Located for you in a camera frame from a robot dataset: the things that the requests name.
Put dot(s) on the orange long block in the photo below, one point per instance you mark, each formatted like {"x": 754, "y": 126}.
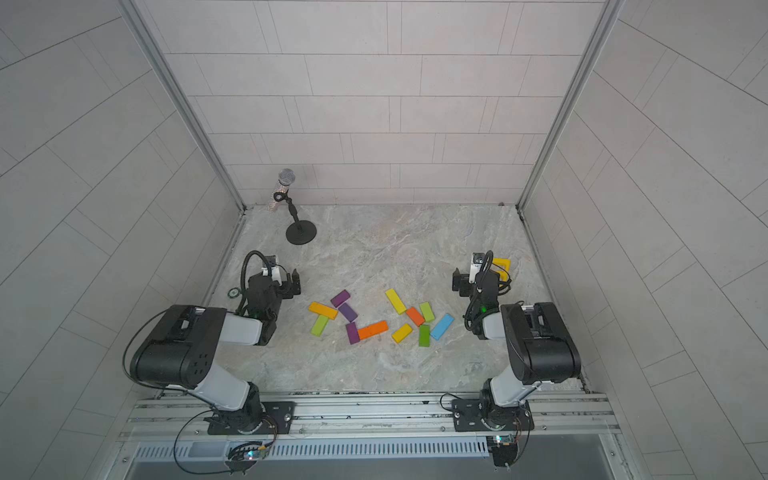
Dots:
{"x": 373, "y": 330}

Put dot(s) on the right circuit board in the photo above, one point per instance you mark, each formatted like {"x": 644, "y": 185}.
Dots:
{"x": 503, "y": 450}

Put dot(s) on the red-orange block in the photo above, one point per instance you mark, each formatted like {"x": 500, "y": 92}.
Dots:
{"x": 415, "y": 316}

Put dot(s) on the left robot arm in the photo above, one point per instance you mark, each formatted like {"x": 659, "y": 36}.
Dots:
{"x": 180, "y": 352}

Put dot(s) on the aluminium rail frame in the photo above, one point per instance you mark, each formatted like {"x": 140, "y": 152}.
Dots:
{"x": 357, "y": 426}

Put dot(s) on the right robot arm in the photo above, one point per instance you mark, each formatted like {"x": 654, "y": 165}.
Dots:
{"x": 539, "y": 346}

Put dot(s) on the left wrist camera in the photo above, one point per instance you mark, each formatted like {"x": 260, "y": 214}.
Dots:
{"x": 273, "y": 270}

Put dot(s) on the yellow triangle frame piece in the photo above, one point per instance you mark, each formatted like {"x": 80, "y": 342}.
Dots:
{"x": 502, "y": 266}

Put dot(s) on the microphone on black stand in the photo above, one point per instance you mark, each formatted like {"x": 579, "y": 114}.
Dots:
{"x": 300, "y": 231}

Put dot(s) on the lime green small block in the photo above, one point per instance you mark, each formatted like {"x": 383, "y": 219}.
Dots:
{"x": 319, "y": 325}

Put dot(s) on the yellow short block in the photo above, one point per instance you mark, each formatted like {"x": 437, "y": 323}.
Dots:
{"x": 401, "y": 333}

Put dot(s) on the purple block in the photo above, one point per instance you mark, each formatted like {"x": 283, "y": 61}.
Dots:
{"x": 352, "y": 333}
{"x": 340, "y": 298}
{"x": 348, "y": 312}

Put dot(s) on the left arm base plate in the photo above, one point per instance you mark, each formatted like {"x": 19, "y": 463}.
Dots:
{"x": 272, "y": 417}

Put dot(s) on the circuit board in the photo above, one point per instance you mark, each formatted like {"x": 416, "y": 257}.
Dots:
{"x": 243, "y": 457}
{"x": 503, "y": 450}

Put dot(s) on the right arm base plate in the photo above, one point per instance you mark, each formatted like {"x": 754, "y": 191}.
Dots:
{"x": 476, "y": 415}

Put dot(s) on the amber long block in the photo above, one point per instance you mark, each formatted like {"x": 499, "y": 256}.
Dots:
{"x": 323, "y": 310}

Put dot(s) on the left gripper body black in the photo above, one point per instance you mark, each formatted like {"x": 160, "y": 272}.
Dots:
{"x": 288, "y": 284}

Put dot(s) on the left circuit board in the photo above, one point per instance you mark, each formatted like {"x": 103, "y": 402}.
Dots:
{"x": 243, "y": 457}

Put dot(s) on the lime green flat block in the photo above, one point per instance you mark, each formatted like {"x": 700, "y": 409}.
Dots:
{"x": 427, "y": 312}

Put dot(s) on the yellow long block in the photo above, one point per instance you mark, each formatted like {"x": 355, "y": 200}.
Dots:
{"x": 396, "y": 301}

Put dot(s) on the light blue block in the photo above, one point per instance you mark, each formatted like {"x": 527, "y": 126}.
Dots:
{"x": 440, "y": 328}

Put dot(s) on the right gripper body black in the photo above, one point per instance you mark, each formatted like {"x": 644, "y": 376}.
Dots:
{"x": 462, "y": 282}

